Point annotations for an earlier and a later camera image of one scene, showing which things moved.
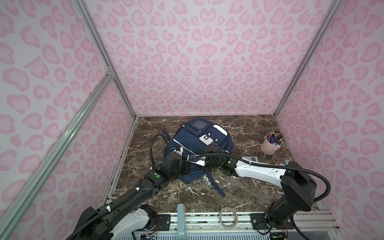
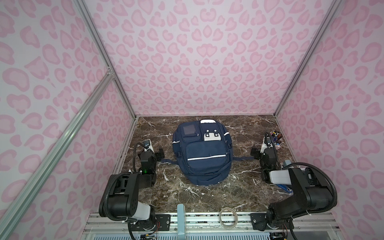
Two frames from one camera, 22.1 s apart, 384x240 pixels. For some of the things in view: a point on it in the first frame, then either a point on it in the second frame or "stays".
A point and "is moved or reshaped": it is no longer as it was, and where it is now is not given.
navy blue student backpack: x=194 y=136 is moved or reshaped
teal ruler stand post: x=181 y=222 stays
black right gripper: x=206 y=153 → x=257 y=152
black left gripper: x=186 y=166 → x=156 y=155
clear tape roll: x=235 y=222 stays
